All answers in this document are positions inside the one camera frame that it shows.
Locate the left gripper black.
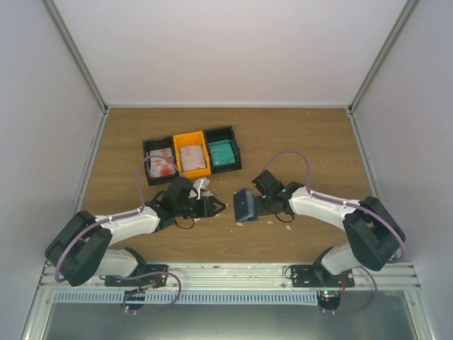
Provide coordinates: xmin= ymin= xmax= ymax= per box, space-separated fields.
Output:
xmin=175 ymin=195 xmax=226 ymax=218

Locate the navy blue card holder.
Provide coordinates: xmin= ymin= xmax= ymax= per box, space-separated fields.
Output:
xmin=233 ymin=188 xmax=258 ymax=222

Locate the black bin with red cards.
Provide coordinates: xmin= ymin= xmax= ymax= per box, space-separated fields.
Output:
xmin=142 ymin=136 xmax=179 ymax=186

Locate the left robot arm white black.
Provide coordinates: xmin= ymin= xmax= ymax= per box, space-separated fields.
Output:
xmin=45 ymin=176 xmax=227 ymax=287

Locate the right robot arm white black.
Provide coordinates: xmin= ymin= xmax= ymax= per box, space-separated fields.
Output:
xmin=252 ymin=170 xmax=406 ymax=287

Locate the white vip card stack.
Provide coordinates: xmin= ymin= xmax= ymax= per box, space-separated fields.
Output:
xmin=180 ymin=144 xmax=206 ymax=171

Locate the teal card stack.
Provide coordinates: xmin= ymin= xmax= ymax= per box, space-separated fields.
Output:
xmin=208 ymin=140 xmax=236 ymax=166

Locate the orange bin with cards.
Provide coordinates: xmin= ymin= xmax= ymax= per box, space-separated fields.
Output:
xmin=173 ymin=130 xmax=211 ymax=179

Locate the black bin with teal cards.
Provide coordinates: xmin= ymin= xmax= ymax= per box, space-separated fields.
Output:
xmin=203 ymin=126 xmax=242 ymax=174

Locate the red white card stack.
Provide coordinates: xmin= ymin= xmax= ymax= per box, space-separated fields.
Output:
xmin=149 ymin=147 xmax=176 ymax=179

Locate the aluminium rail frame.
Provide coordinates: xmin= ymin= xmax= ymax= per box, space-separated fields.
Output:
xmin=38 ymin=261 xmax=422 ymax=288

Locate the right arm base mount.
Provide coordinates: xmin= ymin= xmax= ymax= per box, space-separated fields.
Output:
xmin=283 ymin=264 xmax=355 ymax=288

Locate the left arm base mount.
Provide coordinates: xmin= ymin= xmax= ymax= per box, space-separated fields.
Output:
xmin=100 ymin=263 xmax=168 ymax=289

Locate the slotted cable duct grey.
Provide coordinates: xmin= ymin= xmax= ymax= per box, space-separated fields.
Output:
xmin=54 ymin=290 xmax=318 ymax=306

